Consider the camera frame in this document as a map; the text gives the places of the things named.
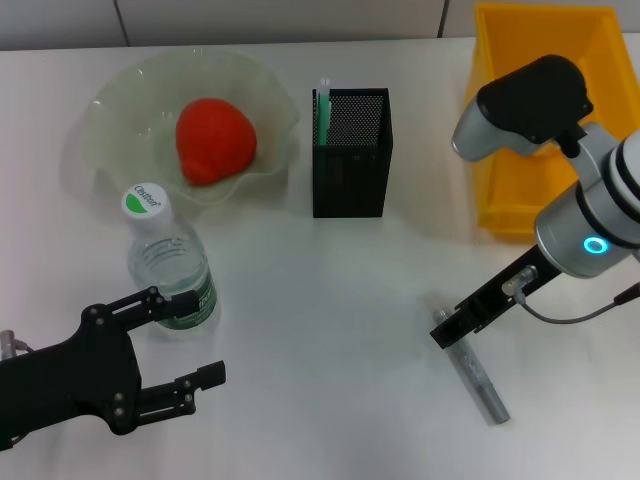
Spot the right gripper cable with plug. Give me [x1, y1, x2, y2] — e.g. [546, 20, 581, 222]
[501, 265, 640, 324]

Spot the left gripper cable with plug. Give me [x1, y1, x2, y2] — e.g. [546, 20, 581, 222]
[0, 328, 39, 361]

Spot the yellow plastic bin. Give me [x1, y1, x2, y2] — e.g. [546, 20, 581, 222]
[464, 2, 640, 244]

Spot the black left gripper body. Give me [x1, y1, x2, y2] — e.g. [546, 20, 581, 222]
[0, 303, 144, 441]

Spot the black mesh pen holder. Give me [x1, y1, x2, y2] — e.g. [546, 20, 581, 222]
[311, 87, 395, 220]

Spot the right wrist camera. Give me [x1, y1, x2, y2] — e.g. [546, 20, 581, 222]
[451, 54, 595, 162]

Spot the green pen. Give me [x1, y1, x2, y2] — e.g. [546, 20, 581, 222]
[317, 76, 334, 149]

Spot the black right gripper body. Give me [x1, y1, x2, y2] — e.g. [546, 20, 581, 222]
[457, 244, 564, 334]

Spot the red-orange toy orange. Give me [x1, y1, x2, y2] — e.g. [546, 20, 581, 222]
[175, 98, 258, 189]

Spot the translucent wavy fruit plate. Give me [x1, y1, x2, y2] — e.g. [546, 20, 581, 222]
[79, 48, 301, 219]

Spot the clear green-label water bottle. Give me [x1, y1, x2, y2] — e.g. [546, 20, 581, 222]
[121, 180, 221, 341]

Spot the gripper cable with plug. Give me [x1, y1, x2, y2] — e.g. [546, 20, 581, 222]
[0, 328, 39, 361]
[501, 265, 640, 324]

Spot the grey pen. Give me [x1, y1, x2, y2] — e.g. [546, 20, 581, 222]
[427, 294, 511, 426]

